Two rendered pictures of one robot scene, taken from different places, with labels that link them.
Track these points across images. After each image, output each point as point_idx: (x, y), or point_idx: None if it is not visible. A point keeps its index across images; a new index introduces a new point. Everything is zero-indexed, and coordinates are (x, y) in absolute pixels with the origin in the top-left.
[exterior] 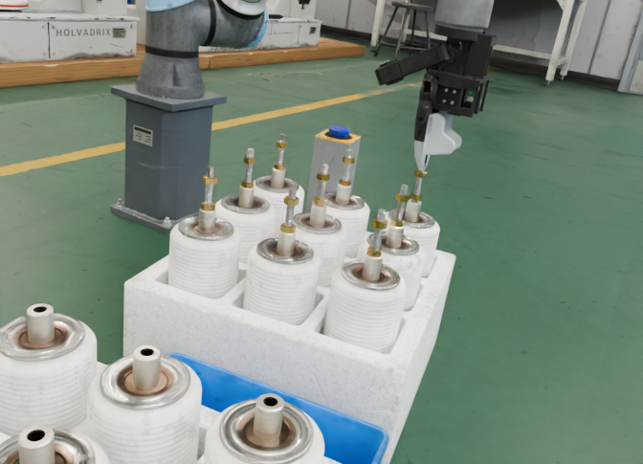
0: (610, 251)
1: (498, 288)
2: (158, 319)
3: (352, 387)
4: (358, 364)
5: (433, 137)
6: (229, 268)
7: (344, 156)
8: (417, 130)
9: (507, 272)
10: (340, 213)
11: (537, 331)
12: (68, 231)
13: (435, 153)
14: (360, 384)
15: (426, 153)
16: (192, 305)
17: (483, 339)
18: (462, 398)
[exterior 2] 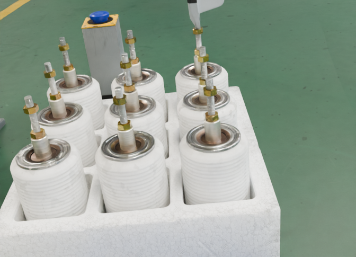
0: (309, 35)
1: (256, 95)
2: (35, 254)
3: (237, 237)
4: (238, 218)
5: None
6: (80, 180)
7: (126, 38)
8: None
9: (254, 80)
10: (142, 89)
11: (302, 117)
12: None
13: (209, 9)
14: (243, 232)
15: (201, 11)
16: (66, 230)
17: (272, 140)
18: (287, 195)
